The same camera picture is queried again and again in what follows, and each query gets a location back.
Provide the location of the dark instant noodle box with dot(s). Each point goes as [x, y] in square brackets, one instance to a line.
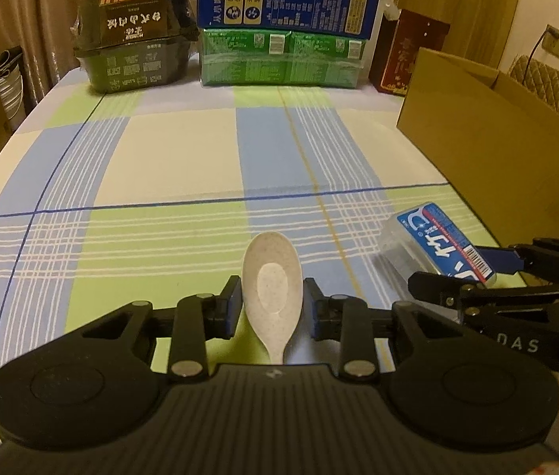
[131, 44]

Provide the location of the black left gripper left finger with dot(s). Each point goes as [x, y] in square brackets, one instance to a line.
[199, 318]

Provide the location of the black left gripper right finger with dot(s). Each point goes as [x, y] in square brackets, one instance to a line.
[345, 320]

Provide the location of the blue white gum tin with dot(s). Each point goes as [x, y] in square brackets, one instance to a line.
[423, 238]

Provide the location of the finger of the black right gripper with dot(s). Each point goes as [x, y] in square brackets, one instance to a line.
[463, 295]
[540, 259]

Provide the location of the green shrink-wrapped drink pack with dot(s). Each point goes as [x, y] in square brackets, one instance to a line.
[272, 57]

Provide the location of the blue milk carton box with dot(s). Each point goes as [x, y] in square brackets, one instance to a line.
[350, 18]

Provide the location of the dark red gift box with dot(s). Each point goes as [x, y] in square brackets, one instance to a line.
[398, 46]

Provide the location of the beige speckled spoon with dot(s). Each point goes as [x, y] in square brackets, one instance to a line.
[272, 291]

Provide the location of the wall socket with plug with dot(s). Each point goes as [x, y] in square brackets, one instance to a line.
[550, 42]

